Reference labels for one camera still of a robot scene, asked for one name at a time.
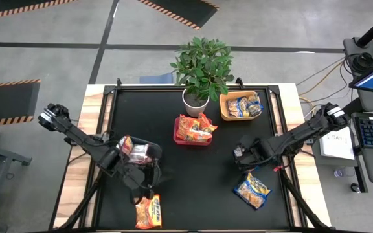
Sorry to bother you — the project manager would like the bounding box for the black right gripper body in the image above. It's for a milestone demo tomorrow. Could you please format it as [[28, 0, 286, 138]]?
[[249, 137, 275, 162]]

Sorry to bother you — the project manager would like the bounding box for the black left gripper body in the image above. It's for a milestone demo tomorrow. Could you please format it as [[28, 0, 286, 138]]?
[[111, 155, 150, 191]]

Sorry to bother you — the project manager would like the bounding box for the red ramen noodle pack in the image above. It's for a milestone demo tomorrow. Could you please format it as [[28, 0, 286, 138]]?
[[128, 144, 150, 164], [119, 135, 135, 157]]

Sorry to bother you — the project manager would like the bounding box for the orange chicken ramen pack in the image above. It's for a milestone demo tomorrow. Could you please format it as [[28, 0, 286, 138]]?
[[134, 194, 163, 230], [176, 113, 201, 135], [198, 112, 219, 134], [177, 128, 214, 143]]

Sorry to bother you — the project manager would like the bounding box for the blue-grey plastic bin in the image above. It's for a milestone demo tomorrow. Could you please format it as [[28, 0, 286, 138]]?
[[117, 134, 162, 166]]

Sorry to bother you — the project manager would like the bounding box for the tan plastic bin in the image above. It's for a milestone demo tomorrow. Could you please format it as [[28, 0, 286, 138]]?
[[218, 89, 263, 122]]

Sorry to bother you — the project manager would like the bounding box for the pink plastic bin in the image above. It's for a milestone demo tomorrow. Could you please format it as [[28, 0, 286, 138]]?
[[172, 115, 214, 146]]

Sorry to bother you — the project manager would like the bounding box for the black table mat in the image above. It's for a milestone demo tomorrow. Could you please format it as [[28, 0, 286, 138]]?
[[97, 89, 291, 229]]

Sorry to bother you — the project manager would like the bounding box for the white ribbed plant pot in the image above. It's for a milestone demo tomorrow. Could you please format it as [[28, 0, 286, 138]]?
[[181, 87, 210, 118]]

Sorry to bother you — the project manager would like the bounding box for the white paper sheet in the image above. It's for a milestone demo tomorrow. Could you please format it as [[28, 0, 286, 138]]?
[[318, 125, 356, 161]]

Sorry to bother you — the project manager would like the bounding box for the green leafy potted tree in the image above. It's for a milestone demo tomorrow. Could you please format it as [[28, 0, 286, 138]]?
[[169, 36, 236, 103]]

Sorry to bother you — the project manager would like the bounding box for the black diagonal pole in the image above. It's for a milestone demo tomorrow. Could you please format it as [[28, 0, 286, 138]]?
[[343, 98, 363, 114]]

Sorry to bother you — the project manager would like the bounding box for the grey equipment box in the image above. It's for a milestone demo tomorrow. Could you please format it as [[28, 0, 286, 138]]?
[[342, 36, 373, 67]]

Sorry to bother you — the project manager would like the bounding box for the black hazard-striped floor mat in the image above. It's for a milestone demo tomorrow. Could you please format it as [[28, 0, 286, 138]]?
[[0, 0, 77, 21], [137, 0, 220, 31], [0, 78, 41, 126]]

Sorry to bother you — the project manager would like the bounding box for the black frame strut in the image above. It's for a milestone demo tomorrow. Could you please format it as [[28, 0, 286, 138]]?
[[55, 168, 108, 231], [278, 168, 332, 231]]

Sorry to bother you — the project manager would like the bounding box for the yellow floor cable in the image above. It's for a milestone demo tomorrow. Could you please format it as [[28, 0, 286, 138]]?
[[298, 60, 346, 109]]

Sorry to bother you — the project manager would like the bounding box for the black cable coil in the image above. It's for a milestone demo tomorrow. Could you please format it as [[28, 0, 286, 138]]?
[[348, 51, 373, 76]]

